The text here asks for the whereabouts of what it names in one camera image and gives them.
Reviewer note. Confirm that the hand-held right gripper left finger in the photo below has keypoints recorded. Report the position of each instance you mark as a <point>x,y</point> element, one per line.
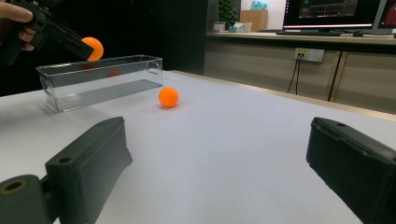
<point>90,165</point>

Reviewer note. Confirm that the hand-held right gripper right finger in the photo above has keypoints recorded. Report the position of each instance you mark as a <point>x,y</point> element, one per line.
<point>358,168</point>

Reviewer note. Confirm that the orange ball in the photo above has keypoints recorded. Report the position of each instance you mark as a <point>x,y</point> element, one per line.
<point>97,46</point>
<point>168,97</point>

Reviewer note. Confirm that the clear plastic container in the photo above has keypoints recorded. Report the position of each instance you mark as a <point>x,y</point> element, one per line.
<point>93,93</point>

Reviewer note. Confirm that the beige long counter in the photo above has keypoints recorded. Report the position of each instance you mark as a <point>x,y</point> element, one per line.
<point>367,77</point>

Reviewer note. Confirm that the black computer mouse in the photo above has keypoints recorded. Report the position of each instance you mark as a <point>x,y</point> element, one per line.
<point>358,33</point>

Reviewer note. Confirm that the black keyboard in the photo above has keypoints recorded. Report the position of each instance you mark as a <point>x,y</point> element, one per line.
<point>308,32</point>

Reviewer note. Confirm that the green plant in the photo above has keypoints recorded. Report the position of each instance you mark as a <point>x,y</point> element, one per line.
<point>227,12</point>

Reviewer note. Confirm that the tissue box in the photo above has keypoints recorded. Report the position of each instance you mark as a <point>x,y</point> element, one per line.
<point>236,28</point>

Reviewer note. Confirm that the large black monitor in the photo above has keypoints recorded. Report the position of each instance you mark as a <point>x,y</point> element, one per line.
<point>330,12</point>

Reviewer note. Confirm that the white cup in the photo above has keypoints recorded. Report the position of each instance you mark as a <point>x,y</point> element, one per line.
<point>247,27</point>

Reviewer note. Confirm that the wooden cabinet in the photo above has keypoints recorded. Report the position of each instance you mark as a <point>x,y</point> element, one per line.
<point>253,20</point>

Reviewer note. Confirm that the light blue object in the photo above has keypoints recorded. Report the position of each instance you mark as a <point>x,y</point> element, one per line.
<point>258,5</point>

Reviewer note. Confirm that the white wall socket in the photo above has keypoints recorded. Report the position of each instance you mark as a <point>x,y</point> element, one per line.
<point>309,54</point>

